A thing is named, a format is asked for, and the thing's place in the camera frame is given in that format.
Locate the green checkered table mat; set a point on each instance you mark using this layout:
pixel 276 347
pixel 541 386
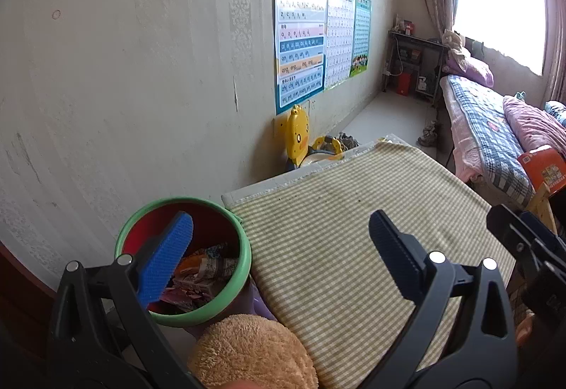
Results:
pixel 331 238

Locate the dark metal shelf table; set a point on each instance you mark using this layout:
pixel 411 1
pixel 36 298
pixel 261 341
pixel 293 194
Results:
pixel 415 39

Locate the grey cloth heap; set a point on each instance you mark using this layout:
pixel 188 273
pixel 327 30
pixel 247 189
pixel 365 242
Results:
pixel 349 141

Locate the blue pillow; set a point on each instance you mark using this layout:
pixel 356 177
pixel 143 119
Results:
pixel 557 110

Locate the window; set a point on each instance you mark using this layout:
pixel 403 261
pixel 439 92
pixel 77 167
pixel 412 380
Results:
pixel 499 4

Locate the red bucket with green rim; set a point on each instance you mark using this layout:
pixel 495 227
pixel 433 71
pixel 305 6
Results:
pixel 141 229

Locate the cream plush toy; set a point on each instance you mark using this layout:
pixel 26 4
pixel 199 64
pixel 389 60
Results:
pixel 455 41

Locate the blue bordered alphabet poster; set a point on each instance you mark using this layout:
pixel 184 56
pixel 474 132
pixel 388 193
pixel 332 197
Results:
pixel 300 44

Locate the yellow duck potty chair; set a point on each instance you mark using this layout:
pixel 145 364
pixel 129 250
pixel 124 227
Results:
pixel 297 132

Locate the beige wall socket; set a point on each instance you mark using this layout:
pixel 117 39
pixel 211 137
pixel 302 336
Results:
pixel 280 125

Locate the wooden chair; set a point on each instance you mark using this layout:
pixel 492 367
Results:
pixel 541 203

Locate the purple pillow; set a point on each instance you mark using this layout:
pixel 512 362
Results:
pixel 475 72

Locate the red canister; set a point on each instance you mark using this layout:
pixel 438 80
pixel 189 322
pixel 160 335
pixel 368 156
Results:
pixel 404 83

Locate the white plastic jug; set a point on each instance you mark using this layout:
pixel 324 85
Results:
pixel 421 84

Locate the tan plush toy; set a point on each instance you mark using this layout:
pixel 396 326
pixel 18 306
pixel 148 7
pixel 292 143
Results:
pixel 247 349

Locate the pink blanket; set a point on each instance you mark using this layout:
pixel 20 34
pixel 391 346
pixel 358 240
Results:
pixel 530 123

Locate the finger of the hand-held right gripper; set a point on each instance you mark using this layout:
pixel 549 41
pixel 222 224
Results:
pixel 546 238
pixel 508 229

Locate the bed with plaid quilt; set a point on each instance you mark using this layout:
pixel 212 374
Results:
pixel 482 123

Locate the green bordered chart poster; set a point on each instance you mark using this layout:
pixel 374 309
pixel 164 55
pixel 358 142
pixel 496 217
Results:
pixel 361 35

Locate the orange box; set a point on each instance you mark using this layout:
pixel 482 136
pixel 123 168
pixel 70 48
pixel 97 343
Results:
pixel 544 167

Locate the dark wooden furniture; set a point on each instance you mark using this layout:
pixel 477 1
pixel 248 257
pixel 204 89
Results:
pixel 22 318

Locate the heap of wrappers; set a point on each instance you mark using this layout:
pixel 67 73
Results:
pixel 208 269

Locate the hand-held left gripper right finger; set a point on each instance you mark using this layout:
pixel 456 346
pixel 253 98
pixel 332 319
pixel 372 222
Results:
pixel 393 252

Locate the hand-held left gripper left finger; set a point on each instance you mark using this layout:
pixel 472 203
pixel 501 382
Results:
pixel 170 252

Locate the pair of shoes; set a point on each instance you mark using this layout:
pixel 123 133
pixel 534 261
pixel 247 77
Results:
pixel 429 134

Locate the white chart poster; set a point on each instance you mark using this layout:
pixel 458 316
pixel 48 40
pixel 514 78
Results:
pixel 339 39

